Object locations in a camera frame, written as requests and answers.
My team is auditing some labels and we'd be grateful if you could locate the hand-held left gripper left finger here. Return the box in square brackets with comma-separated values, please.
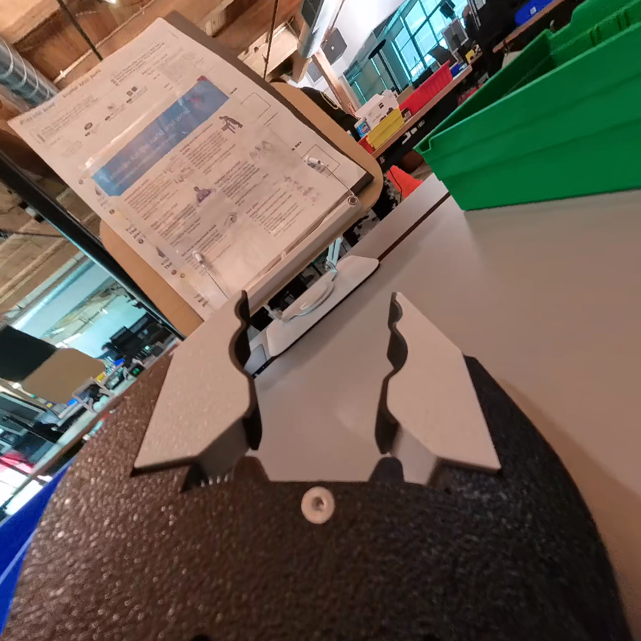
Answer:
[133, 290, 263, 489]

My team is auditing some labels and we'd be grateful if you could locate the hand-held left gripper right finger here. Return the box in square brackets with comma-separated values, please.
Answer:
[376, 292, 502, 485]

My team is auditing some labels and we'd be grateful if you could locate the light grey desk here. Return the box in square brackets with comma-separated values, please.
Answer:
[245, 173, 641, 622]

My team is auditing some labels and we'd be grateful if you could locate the white instruction sheet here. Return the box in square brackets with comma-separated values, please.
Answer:
[7, 17, 374, 321]

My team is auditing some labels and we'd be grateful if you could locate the blue-header exercise sheet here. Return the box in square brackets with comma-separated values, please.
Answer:
[87, 75, 359, 291]

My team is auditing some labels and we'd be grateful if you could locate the long wooden desk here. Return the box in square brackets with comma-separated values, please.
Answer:
[493, 0, 587, 53]
[373, 65, 474, 161]

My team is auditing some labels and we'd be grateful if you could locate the yellow plastic bin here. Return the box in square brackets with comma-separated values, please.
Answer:
[368, 108, 404, 147]

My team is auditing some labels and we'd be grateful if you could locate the black wall speaker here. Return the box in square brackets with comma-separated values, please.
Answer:
[320, 27, 349, 58]

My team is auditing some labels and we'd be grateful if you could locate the orange traffic cone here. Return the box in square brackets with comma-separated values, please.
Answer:
[388, 165, 424, 198]

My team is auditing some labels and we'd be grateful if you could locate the green plastic bin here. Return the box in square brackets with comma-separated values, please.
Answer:
[415, 0, 641, 211]

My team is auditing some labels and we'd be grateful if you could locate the black rectangular panel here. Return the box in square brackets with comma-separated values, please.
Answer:
[0, 326, 58, 384]

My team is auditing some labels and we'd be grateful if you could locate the beige rounded board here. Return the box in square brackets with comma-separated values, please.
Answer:
[22, 348, 106, 404]

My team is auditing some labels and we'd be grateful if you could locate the black metal pole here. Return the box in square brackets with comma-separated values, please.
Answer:
[0, 150, 186, 339]

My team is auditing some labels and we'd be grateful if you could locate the red plastic bin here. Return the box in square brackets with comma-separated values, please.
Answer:
[400, 62, 452, 113]

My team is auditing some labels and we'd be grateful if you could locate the small blue plastic bin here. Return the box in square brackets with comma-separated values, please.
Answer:
[516, 0, 567, 26]

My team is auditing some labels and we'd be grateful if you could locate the silver ventilation duct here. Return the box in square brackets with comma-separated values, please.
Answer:
[0, 37, 58, 108]

